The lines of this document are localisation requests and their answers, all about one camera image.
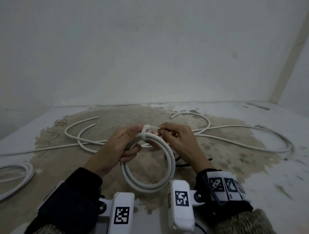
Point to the person's left forearm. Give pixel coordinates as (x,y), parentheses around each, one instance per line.
(43,230)

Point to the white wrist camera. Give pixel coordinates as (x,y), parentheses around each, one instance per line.
(122,212)
(181,207)

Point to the person's right forearm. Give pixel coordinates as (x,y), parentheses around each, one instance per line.
(241,224)

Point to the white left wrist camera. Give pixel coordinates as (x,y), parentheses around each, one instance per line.
(122,212)

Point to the person's right hand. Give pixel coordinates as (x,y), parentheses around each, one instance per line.
(185,147)

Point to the person's right thumb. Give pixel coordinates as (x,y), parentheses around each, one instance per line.
(166,135)

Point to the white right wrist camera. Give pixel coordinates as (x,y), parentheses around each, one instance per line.
(181,207)

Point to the person's left thumb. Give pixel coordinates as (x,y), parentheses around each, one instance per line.
(132,130)

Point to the black left wrist band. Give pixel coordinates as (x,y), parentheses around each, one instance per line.
(72,200)

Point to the black marker right wrist band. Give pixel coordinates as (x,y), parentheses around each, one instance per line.
(224,190)

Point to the person's left hand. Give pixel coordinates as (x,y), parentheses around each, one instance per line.
(108,151)

